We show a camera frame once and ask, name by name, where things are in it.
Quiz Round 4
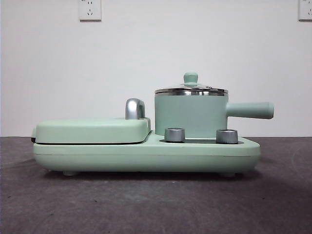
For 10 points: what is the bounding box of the glass pot lid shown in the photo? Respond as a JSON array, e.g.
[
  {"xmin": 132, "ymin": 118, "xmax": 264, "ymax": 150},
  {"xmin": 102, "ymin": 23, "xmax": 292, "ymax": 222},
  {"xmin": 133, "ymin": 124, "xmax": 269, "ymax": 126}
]
[{"xmin": 155, "ymin": 72, "xmax": 229, "ymax": 95}]

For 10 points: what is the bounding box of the white wall socket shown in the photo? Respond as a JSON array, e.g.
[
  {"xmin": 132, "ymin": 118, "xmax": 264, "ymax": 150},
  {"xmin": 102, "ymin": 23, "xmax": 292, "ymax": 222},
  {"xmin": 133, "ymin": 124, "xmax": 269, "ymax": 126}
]
[
  {"xmin": 298, "ymin": 0, "xmax": 312, "ymax": 21},
  {"xmin": 78, "ymin": 0, "xmax": 102, "ymax": 21}
]

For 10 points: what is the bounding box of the mint green griddle cover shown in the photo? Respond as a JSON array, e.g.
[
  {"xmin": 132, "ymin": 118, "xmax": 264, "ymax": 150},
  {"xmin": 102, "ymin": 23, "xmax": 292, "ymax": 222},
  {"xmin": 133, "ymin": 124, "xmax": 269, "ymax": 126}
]
[{"xmin": 31, "ymin": 116, "xmax": 152, "ymax": 144}]

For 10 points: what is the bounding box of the chrome griddle cover handle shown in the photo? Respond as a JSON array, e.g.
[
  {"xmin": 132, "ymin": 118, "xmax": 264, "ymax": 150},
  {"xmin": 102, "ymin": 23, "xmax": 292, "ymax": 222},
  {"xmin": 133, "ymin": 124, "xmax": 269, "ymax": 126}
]
[{"xmin": 125, "ymin": 97, "xmax": 147, "ymax": 120}]

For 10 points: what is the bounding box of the mint green breakfast machine base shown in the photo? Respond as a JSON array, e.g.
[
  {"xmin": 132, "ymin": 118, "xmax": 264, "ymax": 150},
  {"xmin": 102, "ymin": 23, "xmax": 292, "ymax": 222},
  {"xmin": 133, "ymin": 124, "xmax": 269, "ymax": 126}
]
[{"xmin": 33, "ymin": 130, "xmax": 261, "ymax": 176}]

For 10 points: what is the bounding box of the silver control knob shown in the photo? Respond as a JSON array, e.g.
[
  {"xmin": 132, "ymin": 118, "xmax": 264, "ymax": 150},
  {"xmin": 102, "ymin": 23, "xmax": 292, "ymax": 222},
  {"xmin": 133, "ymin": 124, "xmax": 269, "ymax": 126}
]
[
  {"xmin": 216, "ymin": 129, "xmax": 239, "ymax": 144},
  {"xmin": 164, "ymin": 127, "xmax": 185, "ymax": 142}
]

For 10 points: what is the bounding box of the mint green pot with handle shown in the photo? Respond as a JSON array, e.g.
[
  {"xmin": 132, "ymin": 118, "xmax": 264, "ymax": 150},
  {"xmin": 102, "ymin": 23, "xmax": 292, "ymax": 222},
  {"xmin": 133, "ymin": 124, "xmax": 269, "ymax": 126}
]
[{"xmin": 154, "ymin": 92, "xmax": 275, "ymax": 137}]

